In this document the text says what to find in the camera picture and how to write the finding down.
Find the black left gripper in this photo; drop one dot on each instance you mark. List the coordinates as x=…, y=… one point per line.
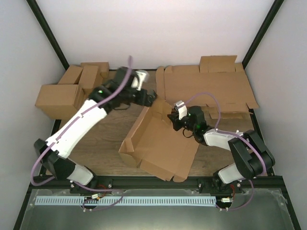
x=149, y=101

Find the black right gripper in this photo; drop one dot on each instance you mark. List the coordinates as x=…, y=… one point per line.
x=174, y=119

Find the brown cardboard box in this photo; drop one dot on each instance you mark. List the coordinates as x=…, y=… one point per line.
x=153, y=146

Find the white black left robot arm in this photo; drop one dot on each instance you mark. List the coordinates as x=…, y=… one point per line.
x=53, y=153

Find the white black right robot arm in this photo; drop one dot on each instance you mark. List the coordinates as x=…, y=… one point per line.
x=251, y=156

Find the small folded cardboard box rear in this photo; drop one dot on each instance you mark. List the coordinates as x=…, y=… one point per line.
x=102, y=66

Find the large folded cardboard box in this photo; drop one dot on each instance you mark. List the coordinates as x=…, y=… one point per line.
x=60, y=101

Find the stack of flat cardboard blanks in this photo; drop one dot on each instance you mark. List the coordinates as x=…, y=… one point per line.
x=215, y=80

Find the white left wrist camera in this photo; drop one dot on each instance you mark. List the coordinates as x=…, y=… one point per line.
x=141, y=77

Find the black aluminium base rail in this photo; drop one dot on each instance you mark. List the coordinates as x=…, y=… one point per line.
x=204, y=184

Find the black left frame post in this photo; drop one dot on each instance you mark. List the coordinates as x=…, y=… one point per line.
x=48, y=32

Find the black frame post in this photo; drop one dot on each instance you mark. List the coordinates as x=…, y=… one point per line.
x=48, y=32
x=262, y=31

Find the black right frame post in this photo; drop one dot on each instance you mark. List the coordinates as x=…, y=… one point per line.
x=262, y=31

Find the light blue slotted cable duct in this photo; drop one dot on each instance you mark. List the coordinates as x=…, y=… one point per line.
x=198, y=201

